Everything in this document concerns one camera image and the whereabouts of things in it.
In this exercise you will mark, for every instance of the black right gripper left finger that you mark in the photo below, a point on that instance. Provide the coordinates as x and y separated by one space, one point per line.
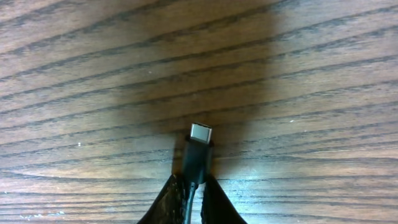
167 208

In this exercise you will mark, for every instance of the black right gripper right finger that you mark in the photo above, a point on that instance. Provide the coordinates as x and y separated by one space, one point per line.
216 207

